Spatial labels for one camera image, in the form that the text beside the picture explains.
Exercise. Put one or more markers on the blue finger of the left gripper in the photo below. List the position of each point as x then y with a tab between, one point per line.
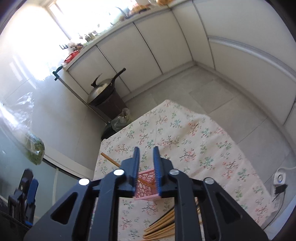
26	181
32	192

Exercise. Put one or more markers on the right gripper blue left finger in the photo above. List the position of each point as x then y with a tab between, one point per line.
134	170

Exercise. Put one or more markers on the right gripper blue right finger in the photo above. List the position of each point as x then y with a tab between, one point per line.
159	172

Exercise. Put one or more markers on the pink perforated utensil holder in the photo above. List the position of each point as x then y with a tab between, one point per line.
146	186

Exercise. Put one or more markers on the black chopstick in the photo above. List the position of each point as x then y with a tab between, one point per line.
169	212

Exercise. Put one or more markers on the kitchen faucet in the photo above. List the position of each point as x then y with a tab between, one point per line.
125	12

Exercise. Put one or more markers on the floral tablecloth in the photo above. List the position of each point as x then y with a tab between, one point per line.
197	146

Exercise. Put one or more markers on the dark green dustpan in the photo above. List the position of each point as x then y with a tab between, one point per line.
109	131

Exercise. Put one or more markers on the crumpled plastic bag on floor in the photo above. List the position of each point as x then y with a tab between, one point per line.
122	120

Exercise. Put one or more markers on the plastic bag of greens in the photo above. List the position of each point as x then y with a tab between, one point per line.
16	123

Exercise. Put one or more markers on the wok with lid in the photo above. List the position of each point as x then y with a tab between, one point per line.
103	90

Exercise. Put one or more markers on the white power strip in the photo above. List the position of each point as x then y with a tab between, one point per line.
279	178

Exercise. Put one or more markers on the red basin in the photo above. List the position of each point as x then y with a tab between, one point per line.
71	56

